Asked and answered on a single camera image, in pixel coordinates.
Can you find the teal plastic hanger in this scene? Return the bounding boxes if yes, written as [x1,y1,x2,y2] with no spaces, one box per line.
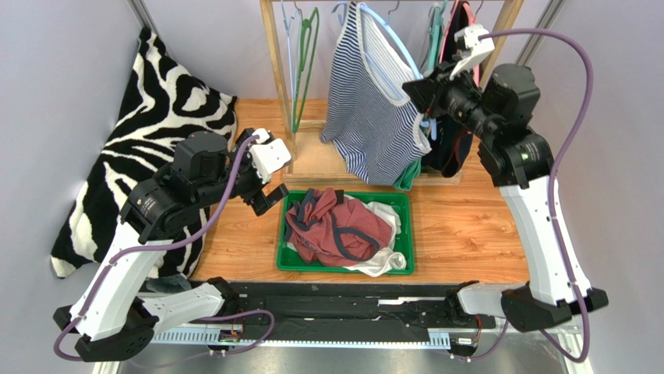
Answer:
[421,0,448,72]

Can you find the blue white striped tank top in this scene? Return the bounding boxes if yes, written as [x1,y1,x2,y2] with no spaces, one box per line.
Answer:
[320,2,431,187]

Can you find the green plastic hanger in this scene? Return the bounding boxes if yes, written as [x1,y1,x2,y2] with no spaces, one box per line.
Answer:
[291,7,320,133]

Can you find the red tank top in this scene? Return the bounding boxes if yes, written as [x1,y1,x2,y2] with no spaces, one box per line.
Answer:
[283,188,396,267]

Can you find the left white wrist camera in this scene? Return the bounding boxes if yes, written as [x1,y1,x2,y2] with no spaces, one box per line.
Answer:
[249,129,292,185]

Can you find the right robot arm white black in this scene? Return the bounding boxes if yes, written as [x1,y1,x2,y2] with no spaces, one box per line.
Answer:
[402,63,609,332]

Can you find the green plastic tray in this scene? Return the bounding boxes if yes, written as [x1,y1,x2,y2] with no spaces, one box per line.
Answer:
[276,190,415,275]

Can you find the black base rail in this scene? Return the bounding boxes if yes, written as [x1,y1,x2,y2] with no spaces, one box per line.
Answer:
[145,280,579,351]

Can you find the navy maroon tank top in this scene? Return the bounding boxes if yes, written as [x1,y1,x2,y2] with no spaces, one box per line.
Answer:
[421,1,472,178]

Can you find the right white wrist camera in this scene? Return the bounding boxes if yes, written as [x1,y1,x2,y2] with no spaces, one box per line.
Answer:
[450,24,495,80]

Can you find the grey tank top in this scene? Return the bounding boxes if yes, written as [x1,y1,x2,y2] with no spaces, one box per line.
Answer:
[419,2,443,73]

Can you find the light blue plastic hanger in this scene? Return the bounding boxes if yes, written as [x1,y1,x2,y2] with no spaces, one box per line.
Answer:
[331,1,438,140]

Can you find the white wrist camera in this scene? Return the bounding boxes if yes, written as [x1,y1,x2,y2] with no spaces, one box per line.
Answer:
[249,129,292,185]
[450,24,495,80]

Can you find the pink plastic hanger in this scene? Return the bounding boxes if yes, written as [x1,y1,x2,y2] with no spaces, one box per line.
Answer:
[457,1,481,86]

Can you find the wooden clothes rack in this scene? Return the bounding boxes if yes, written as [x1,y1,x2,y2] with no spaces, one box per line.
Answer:
[259,1,524,188]

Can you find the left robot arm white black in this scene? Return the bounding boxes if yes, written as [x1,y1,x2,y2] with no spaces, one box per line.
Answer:
[53,129,292,362]

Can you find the light blue wire hanger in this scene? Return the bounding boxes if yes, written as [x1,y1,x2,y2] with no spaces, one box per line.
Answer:
[279,0,303,101]

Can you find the zebra print blanket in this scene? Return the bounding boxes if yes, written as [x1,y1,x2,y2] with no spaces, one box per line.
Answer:
[51,27,238,278]

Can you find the green tank top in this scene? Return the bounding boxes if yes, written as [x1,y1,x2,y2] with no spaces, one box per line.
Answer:
[392,159,422,191]

